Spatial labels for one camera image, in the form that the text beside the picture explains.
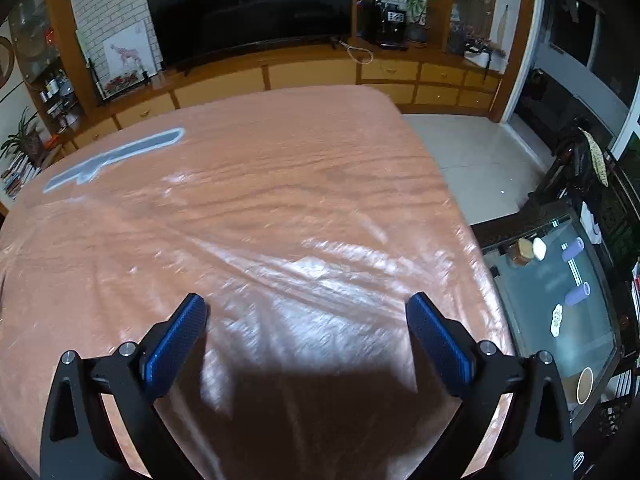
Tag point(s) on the long-leaf potted plant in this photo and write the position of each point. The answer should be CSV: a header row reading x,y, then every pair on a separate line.
x,y
27,140

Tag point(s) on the black coffee machine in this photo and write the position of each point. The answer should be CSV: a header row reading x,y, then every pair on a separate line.
x,y
392,22

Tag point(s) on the stack of books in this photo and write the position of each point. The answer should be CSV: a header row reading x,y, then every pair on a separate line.
x,y
20,175

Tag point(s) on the purple roll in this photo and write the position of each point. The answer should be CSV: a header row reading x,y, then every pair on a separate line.
x,y
572,250
577,294

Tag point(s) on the wooden television cabinet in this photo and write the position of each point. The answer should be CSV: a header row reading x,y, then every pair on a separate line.
x,y
310,75

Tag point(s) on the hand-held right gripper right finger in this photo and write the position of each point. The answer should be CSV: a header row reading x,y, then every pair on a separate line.
x,y
440,345

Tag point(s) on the glass coffee table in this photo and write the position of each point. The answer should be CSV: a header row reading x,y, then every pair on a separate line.
x,y
540,300

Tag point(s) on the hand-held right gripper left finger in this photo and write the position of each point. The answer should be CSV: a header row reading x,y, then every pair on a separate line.
x,y
172,345

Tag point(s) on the white window frame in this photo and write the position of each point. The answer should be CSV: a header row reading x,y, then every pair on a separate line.
x,y
522,70

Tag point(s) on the patterned yellow cloth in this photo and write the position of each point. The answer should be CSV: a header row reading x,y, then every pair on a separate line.
x,y
597,160

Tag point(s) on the dark wooden chair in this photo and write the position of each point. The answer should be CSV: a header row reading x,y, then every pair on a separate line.
x,y
565,160

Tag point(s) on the round wooden frame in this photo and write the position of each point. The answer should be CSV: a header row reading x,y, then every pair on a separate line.
x,y
6,67

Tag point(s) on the round white object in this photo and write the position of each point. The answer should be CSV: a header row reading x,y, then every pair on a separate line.
x,y
539,248

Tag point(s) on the wooden glass display shelf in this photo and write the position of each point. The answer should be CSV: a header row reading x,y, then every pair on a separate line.
x,y
470,5

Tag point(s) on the paper cup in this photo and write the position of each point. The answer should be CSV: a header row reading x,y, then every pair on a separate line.
x,y
585,385

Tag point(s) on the small brown box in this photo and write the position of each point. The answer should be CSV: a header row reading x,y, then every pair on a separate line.
x,y
521,252

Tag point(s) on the white patterned packet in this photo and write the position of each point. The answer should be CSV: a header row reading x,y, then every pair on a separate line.
x,y
556,321

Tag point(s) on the horse painting canvas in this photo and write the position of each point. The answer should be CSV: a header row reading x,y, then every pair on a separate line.
x,y
127,55

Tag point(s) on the black curved television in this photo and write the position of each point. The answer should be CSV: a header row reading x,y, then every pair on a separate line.
x,y
240,5

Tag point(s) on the dark branch ornament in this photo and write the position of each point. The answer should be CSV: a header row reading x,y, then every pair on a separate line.
x,y
482,47

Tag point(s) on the small potted plant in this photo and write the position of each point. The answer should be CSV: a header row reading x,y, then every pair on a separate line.
x,y
417,5

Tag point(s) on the wooden display shelf with bottles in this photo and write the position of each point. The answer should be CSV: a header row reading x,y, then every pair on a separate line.
x,y
50,60

